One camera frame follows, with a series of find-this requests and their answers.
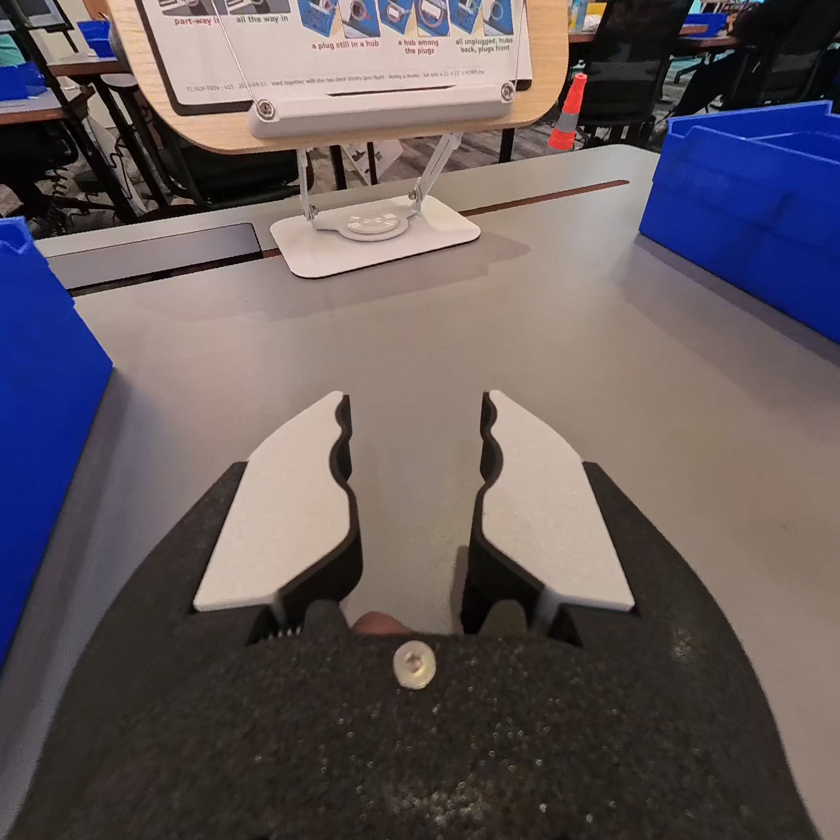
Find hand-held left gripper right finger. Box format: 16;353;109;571
461;390;637;634

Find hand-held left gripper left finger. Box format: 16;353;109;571
192;391;364;613

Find black office chair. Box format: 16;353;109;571
151;125;316;207
581;0;693;142

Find black tripod with sheet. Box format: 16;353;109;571
341;139;404;186

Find orange cone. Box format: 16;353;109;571
549;72;588;152

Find printed instruction sheet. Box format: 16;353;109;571
141;0;534;116

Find grey table with wooden edge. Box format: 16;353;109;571
0;56;132;127

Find wooden office desk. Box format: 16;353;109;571
567;23;739;47

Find black sign stand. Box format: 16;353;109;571
0;0;142;221

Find small blue plastic bin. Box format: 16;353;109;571
77;20;114;59

